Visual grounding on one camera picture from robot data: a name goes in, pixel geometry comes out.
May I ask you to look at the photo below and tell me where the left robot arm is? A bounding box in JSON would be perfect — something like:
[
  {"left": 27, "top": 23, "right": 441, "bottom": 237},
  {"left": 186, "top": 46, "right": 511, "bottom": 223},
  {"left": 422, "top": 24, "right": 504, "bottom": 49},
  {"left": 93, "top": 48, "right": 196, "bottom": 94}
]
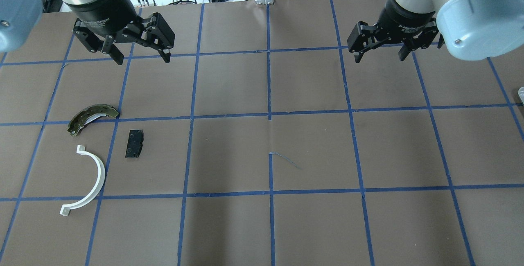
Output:
[{"left": 0, "top": 0, "right": 175, "bottom": 65}]

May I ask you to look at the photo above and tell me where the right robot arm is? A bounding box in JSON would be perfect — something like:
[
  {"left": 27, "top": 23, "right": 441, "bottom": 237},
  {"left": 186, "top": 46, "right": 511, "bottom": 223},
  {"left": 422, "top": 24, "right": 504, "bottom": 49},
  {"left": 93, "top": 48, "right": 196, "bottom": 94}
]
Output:
[{"left": 347, "top": 0, "right": 524, "bottom": 63}]

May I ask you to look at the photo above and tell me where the black brake pad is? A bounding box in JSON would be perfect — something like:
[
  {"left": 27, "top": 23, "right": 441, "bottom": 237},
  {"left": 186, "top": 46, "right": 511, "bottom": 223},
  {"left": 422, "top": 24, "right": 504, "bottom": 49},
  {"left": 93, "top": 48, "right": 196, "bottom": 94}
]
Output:
[{"left": 125, "top": 129, "right": 144, "bottom": 158}]

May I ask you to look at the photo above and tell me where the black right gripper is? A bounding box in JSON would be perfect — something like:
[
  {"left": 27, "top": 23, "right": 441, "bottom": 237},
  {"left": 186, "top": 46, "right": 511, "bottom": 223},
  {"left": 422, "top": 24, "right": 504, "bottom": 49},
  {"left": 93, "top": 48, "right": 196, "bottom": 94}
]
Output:
[{"left": 347, "top": 0, "right": 439, "bottom": 63}]

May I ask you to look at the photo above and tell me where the white curved plastic part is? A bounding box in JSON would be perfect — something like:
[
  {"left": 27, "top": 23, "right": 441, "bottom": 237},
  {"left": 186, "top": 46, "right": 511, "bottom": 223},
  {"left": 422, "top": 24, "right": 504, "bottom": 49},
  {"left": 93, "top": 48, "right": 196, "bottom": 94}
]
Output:
[{"left": 60, "top": 145, "right": 106, "bottom": 217}]

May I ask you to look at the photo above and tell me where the olive metal brake shoe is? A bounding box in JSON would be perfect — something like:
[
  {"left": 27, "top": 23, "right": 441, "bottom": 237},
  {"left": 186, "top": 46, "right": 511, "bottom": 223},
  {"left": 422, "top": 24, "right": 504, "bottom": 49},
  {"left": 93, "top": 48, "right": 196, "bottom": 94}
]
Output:
[{"left": 67, "top": 104, "right": 120, "bottom": 137}]

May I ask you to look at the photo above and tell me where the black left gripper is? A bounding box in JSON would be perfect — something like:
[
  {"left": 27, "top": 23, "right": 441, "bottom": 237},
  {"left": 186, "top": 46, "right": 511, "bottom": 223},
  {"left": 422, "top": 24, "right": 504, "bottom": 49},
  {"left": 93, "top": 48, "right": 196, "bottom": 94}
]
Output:
[{"left": 68, "top": 0, "right": 176, "bottom": 65}]

